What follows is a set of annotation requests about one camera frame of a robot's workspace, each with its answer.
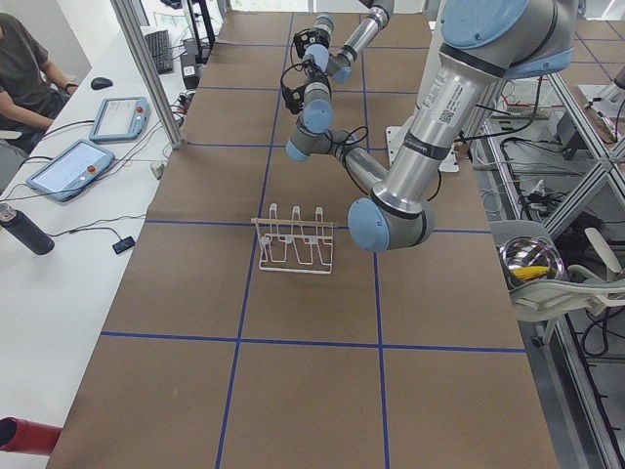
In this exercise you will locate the white enamel pot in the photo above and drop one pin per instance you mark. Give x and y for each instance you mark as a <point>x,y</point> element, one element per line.
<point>528,258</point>

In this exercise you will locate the aluminium frame post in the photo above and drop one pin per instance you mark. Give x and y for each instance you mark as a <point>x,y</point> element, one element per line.
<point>129,23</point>

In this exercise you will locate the light blue plastic cup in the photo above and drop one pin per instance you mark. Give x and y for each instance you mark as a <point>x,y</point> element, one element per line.
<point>317,54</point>

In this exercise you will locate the white wire cup holder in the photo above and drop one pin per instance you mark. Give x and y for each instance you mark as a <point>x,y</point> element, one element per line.
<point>295,245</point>

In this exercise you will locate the red cylinder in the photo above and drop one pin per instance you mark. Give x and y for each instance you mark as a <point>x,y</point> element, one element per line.
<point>25,436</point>

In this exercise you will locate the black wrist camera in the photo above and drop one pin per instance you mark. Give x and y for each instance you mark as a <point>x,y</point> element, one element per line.
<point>303,39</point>
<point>293,98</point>

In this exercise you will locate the teach pendant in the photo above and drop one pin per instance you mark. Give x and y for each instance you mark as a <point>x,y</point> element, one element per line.
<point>120,120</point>
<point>68,174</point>

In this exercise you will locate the black keyboard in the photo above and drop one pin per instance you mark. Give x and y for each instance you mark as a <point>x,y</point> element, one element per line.
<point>159,47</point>

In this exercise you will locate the black water bottle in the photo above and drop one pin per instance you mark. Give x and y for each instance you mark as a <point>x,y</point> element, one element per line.
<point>25,231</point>

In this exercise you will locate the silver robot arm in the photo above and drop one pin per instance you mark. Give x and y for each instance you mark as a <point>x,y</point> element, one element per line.
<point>482,41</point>
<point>339,66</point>

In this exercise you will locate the black computer mouse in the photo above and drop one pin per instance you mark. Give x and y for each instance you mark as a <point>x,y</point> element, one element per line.
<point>99,83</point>

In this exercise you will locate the upper teach pendant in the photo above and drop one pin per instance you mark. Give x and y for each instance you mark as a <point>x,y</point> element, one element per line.
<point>120,120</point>

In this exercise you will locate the small black box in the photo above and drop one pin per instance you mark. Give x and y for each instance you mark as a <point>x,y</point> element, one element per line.
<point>123,245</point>

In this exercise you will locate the seated person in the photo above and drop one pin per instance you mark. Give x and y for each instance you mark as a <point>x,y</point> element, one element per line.
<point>34,90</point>

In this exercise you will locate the lower teach pendant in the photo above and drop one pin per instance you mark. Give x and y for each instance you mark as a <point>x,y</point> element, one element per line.
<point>68,174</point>

